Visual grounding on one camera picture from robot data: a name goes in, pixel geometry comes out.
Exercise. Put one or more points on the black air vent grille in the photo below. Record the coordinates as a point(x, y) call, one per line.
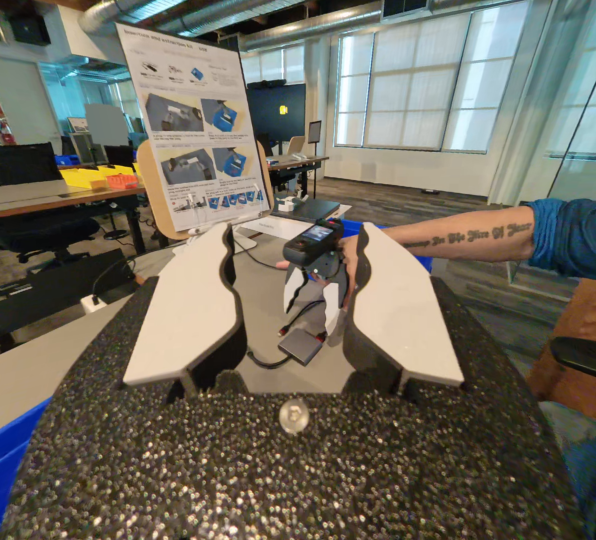
point(405, 0)

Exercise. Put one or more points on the black wall speaker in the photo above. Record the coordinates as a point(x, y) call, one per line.
point(30, 30)

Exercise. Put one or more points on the grey usb hub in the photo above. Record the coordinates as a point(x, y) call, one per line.
point(298, 347)

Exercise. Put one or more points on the large window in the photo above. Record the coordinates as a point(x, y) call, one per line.
point(409, 84)

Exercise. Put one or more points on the black television screen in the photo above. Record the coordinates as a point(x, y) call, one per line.
point(274, 116)

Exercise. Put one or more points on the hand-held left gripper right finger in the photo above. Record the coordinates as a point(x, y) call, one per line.
point(405, 316)

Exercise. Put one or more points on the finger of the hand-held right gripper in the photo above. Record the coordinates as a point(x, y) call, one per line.
point(292, 288)
point(333, 312)

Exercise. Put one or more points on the black computer monitor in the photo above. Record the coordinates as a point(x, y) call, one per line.
point(28, 165)

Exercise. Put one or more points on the yellow plastic bin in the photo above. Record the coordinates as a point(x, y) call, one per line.
point(77, 178)
point(118, 170)

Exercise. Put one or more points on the blue plastic bin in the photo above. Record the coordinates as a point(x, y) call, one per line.
point(423, 263)
point(18, 437)

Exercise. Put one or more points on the printed instruction poster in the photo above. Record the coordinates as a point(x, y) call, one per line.
point(186, 84)

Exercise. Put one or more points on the orange plastic bin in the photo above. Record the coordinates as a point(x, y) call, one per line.
point(122, 181)

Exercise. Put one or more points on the white cardboard box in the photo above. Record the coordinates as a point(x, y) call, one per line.
point(284, 228)

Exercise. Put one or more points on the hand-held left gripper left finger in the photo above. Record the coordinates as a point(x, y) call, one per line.
point(186, 316)

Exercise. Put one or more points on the white monitor stand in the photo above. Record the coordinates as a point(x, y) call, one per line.
point(244, 237)

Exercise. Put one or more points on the black framed sign stand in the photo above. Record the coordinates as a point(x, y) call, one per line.
point(315, 131)

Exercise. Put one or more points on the person's right hand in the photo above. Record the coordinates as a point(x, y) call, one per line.
point(350, 265)

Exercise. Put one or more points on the white charger set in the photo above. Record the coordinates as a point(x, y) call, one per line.
point(287, 205)

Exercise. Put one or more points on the black flat panel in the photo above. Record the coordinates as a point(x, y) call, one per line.
point(56, 288)

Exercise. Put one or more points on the wooden top office desk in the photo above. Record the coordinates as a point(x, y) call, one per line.
point(298, 160)
point(46, 198)

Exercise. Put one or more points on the white power adapter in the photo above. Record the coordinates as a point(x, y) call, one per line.
point(95, 307)

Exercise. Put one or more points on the person's right forearm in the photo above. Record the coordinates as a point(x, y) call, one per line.
point(465, 237)

